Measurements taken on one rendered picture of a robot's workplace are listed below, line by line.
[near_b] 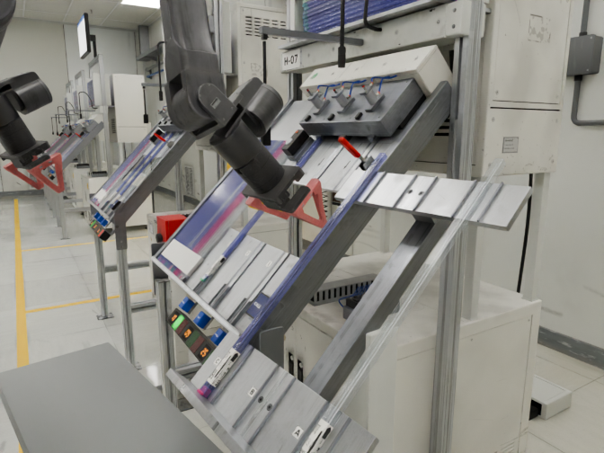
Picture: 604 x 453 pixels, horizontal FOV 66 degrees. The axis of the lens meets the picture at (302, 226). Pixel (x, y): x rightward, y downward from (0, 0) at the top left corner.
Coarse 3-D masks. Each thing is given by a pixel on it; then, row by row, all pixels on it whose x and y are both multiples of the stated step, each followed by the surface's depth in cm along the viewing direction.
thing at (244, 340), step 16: (384, 160) 83; (368, 176) 82; (352, 192) 81; (336, 224) 79; (320, 240) 77; (304, 256) 77; (288, 288) 75; (272, 304) 74; (256, 320) 73; (240, 336) 72; (240, 352) 71; (208, 384) 69
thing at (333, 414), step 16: (496, 160) 66; (496, 176) 65; (480, 192) 63; (464, 208) 63; (464, 224) 62; (448, 240) 61; (432, 256) 61; (432, 272) 60; (416, 288) 59; (400, 304) 59; (400, 320) 58; (384, 336) 57; (368, 352) 56; (368, 368) 55; (352, 384) 55; (336, 400) 55; (336, 416) 54
